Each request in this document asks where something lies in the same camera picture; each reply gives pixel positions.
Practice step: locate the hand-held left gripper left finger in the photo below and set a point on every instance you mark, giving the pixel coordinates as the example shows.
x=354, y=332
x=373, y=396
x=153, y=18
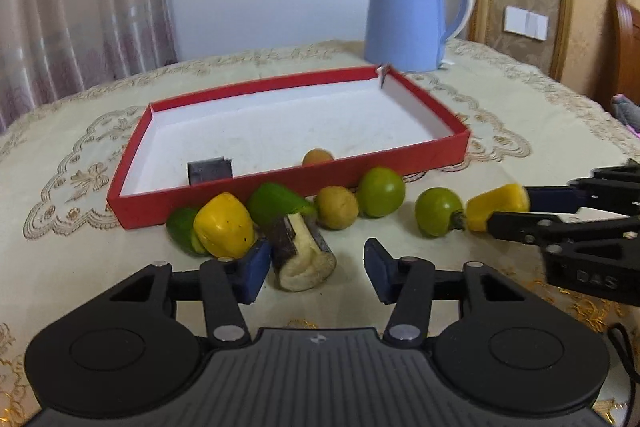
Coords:
x=257, y=272

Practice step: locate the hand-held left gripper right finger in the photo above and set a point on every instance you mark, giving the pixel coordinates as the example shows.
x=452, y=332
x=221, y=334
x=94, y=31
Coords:
x=377, y=269

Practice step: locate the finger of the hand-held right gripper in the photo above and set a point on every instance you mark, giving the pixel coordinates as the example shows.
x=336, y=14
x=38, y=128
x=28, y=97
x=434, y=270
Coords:
x=515, y=227
x=550, y=199

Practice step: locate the yellow bell pepper piece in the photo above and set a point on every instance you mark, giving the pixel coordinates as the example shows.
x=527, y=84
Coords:
x=222, y=224
x=495, y=207

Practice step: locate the dark eggplant piece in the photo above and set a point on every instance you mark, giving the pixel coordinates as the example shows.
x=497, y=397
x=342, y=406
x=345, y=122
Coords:
x=210, y=170
x=305, y=262

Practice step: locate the green bell pepper piece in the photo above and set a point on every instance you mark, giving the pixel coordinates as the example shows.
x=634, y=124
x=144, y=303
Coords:
x=180, y=227
x=272, y=202

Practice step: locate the green tomato with stem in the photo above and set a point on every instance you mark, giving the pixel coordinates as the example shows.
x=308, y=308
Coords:
x=435, y=212

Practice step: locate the red shallow cardboard box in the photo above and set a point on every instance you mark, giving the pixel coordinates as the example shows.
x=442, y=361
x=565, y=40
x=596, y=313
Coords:
x=280, y=122

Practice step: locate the brown round fruit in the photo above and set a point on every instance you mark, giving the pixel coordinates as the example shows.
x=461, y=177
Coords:
x=317, y=157
x=337, y=207

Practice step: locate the pink grey soft item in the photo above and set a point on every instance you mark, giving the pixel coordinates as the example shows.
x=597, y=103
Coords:
x=627, y=112

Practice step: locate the light blue electric kettle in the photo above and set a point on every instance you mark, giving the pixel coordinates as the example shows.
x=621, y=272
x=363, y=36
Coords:
x=405, y=7

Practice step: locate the pink patterned curtain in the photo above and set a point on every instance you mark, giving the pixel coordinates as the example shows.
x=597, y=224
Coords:
x=75, y=7

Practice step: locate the white wall switch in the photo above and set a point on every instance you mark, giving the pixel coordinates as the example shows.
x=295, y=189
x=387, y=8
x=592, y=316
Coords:
x=525, y=23

